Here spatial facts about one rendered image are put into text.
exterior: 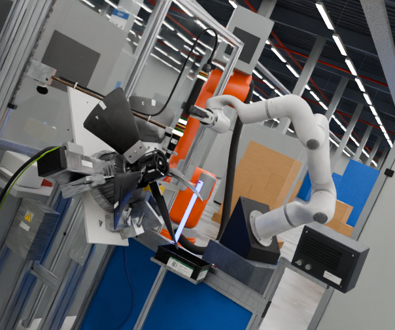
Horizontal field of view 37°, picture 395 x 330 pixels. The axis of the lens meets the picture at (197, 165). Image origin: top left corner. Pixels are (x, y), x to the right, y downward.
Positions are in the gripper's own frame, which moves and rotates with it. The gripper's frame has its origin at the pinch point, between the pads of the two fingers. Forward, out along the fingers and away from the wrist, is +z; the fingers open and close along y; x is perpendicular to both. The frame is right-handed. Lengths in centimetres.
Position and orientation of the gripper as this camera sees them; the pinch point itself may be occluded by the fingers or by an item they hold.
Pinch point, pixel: (188, 107)
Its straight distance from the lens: 249.8
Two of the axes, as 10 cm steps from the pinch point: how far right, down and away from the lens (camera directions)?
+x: 4.1, -9.1, -0.5
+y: -7.7, -3.8, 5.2
